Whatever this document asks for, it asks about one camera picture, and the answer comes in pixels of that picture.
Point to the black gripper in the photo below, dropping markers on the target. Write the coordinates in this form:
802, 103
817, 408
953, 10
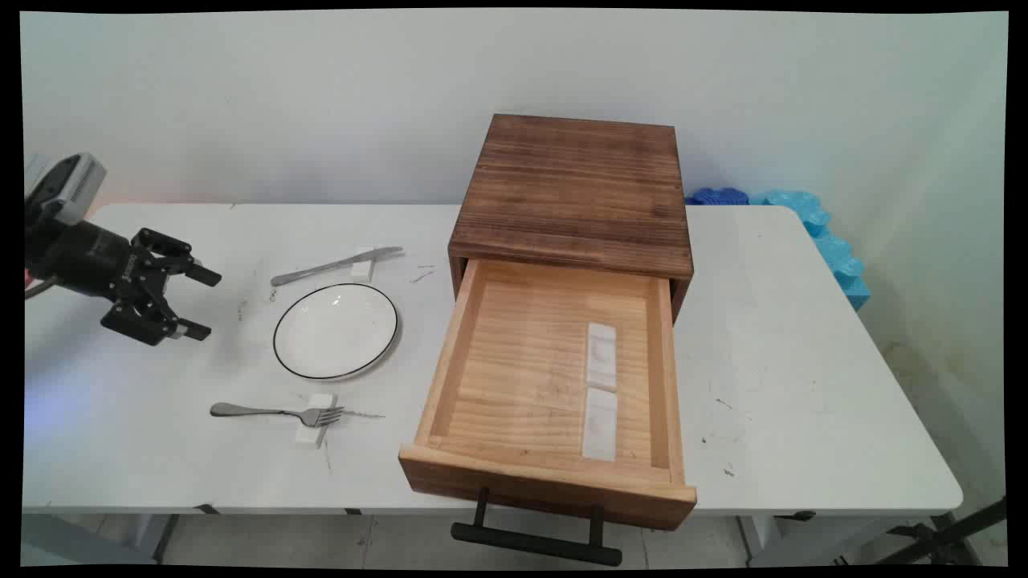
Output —
84, 257

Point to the silver table knife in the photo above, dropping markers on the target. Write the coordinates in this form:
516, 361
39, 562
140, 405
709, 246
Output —
329, 265

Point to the silver fork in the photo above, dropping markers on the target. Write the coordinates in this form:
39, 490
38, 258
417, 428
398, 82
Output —
257, 413

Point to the white plate black rim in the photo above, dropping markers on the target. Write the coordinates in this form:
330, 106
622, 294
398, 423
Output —
336, 329

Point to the white cutlery rest block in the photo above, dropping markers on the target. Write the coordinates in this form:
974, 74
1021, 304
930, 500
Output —
363, 266
315, 424

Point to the grey table leg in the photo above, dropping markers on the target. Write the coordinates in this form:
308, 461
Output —
167, 536

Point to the light wooden drawer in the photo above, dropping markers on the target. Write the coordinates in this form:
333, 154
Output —
522, 385

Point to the white dimpled cutlery rest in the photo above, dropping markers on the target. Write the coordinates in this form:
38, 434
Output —
601, 357
600, 424

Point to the light blue foam piece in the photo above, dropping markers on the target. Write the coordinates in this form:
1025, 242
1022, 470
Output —
827, 241

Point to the black table leg brace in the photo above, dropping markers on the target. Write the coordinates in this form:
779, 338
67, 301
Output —
952, 531

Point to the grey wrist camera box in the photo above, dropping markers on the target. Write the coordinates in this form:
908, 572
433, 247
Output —
68, 186

